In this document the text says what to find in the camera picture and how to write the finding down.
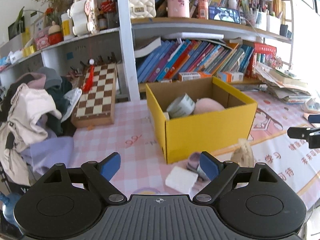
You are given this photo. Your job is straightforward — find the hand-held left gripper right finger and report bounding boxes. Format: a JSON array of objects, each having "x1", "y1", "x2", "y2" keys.
[{"x1": 192, "y1": 151, "x2": 288, "y2": 203}]

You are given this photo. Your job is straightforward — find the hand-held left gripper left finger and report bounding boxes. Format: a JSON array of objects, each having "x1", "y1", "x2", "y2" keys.
[{"x1": 30, "y1": 152, "x2": 127, "y2": 205}]

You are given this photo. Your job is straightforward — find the yellow cardboard box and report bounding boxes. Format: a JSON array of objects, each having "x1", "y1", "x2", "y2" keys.
[{"x1": 145, "y1": 77, "x2": 258, "y2": 165}]

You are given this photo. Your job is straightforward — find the cream foam block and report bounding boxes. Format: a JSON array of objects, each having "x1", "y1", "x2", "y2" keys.
[{"x1": 165, "y1": 166, "x2": 198, "y2": 195}]

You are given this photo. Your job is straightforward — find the cream perforated strap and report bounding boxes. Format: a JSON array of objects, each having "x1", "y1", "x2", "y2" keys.
[{"x1": 230, "y1": 138, "x2": 255, "y2": 167}]

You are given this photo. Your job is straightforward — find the pink plush pig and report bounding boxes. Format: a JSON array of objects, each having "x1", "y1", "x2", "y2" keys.
[{"x1": 194, "y1": 98, "x2": 225, "y2": 116}]

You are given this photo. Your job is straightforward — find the white tape roll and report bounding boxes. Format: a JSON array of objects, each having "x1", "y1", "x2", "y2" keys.
[{"x1": 166, "y1": 93, "x2": 196, "y2": 119}]

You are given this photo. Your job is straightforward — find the pink checkered desktop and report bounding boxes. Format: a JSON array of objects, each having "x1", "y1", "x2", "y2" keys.
[{"x1": 32, "y1": 90, "x2": 320, "y2": 210}]

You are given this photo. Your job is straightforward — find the stack of papers and booklets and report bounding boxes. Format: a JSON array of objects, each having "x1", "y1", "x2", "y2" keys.
[{"x1": 252, "y1": 61, "x2": 313, "y2": 104}]

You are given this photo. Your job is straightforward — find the lilac garment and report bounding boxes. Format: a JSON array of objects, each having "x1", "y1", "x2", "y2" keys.
[{"x1": 21, "y1": 132, "x2": 75, "y2": 175}]

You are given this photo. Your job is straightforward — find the wooden chessboard box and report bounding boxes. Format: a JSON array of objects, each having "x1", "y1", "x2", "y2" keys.
[{"x1": 71, "y1": 64, "x2": 118, "y2": 128}]

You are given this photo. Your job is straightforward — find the red book box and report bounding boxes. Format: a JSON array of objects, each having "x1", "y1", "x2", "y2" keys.
[{"x1": 246, "y1": 42, "x2": 277, "y2": 78}]

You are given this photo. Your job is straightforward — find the long orange white carton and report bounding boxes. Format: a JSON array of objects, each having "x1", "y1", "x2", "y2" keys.
[{"x1": 216, "y1": 71, "x2": 244, "y2": 83}]

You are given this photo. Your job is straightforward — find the red tassel ornament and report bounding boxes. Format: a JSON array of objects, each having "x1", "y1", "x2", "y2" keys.
[{"x1": 82, "y1": 59, "x2": 95, "y2": 92}]

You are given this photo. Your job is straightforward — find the dark clothes pile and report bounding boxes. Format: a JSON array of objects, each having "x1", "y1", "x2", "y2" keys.
[{"x1": 15, "y1": 67, "x2": 83, "y2": 137}]

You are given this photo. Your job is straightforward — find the small orange white carton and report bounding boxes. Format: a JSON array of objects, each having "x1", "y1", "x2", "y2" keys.
[{"x1": 178, "y1": 71, "x2": 212, "y2": 82}]

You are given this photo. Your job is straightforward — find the black case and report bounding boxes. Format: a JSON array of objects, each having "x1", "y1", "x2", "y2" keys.
[{"x1": 279, "y1": 24, "x2": 292, "y2": 39}]

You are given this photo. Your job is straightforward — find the cream jacket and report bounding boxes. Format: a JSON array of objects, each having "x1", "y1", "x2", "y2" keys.
[{"x1": 0, "y1": 82, "x2": 62, "y2": 185}]

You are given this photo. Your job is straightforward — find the white storage bin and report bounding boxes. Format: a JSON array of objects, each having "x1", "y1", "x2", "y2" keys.
[{"x1": 266, "y1": 14, "x2": 282, "y2": 35}]

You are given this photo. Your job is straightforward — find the blue water jug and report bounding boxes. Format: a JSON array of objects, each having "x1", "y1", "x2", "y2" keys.
[{"x1": 0, "y1": 191, "x2": 22, "y2": 228}]

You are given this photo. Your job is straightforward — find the row of leaning colourful books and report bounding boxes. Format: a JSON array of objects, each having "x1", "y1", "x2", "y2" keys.
[{"x1": 136, "y1": 39, "x2": 255, "y2": 83}]

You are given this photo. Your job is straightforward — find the white pen holder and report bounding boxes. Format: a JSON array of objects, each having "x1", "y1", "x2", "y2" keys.
[{"x1": 252, "y1": 4, "x2": 267, "y2": 30}]

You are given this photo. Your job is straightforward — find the yellow book set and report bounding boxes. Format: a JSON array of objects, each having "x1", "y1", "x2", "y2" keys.
[{"x1": 274, "y1": 0, "x2": 287, "y2": 25}]

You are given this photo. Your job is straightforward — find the white bookshelf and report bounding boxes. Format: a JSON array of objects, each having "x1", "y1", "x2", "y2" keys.
[{"x1": 0, "y1": 0, "x2": 294, "y2": 100}]

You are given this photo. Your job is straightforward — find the white lamp bar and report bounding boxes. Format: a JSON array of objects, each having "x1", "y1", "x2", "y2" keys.
[{"x1": 169, "y1": 32, "x2": 224, "y2": 40}]

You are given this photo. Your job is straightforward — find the smartphone showing video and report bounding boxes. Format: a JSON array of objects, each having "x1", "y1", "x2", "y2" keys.
[{"x1": 209, "y1": 6, "x2": 241, "y2": 23}]

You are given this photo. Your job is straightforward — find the red tin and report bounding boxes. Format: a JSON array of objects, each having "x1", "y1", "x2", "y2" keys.
[{"x1": 48, "y1": 24, "x2": 63, "y2": 45}]

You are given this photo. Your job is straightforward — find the pink gift box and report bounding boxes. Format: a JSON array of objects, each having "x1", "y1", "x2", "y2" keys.
[{"x1": 34, "y1": 29, "x2": 50, "y2": 50}]

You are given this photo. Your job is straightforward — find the salmon pink bottle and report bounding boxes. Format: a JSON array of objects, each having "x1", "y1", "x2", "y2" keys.
[{"x1": 197, "y1": 0, "x2": 209, "y2": 20}]

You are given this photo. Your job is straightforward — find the cream quilted handbag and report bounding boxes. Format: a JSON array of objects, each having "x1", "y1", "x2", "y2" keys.
[{"x1": 129, "y1": 0, "x2": 157, "y2": 19}]

